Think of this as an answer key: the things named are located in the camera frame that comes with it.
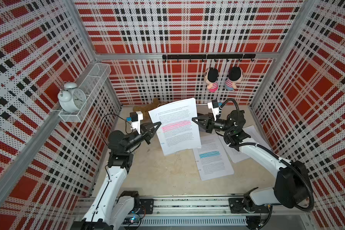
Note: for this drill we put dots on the brown teddy bear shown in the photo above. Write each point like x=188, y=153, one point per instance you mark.
x=146, y=108

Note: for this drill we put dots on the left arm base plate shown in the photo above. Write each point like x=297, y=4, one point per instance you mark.
x=144, y=206

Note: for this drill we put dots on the aluminium front rail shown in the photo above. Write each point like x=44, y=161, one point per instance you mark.
x=204, y=210

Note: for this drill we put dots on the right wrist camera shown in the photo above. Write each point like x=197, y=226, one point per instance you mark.
x=215, y=106

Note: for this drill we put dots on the document with yellow highlight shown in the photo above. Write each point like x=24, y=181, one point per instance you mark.
x=249, y=151

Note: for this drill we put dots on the white alarm clock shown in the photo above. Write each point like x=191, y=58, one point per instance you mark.
x=71, y=98

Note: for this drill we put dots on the black hook rail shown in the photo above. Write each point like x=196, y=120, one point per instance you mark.
x=208, y=56

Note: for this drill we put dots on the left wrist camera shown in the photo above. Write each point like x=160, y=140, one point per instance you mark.
x=134, y=120

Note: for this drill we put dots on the doll with blue trousers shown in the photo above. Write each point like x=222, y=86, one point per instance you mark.
x=235, y=76

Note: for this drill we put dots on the document with pink highlight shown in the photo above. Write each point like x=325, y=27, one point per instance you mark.
x=177, y=131

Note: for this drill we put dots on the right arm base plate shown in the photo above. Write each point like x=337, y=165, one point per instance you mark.
x=235, y=205

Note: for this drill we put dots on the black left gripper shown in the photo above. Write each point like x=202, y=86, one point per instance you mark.
x=150, y=132

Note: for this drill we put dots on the doll with pink striped shirt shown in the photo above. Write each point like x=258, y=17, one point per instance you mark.
x=211, y=76

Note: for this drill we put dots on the document with blue highlight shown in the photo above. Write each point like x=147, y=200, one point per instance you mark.
x=211, y=159

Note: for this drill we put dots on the white wire mesh shelf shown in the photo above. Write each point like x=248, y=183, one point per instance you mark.
x=91, y=84

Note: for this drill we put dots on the green circuit board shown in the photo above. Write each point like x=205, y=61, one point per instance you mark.
x=133, y=220

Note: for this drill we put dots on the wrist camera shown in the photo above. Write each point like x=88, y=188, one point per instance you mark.
x=134, y=120
x=215, y=106

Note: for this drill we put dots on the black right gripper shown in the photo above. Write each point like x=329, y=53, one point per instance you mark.
x=209, y=124

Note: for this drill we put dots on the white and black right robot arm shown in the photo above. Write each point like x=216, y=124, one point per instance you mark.
x=292, y=187

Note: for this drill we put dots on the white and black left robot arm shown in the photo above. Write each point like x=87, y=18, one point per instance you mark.
x=108, y=212

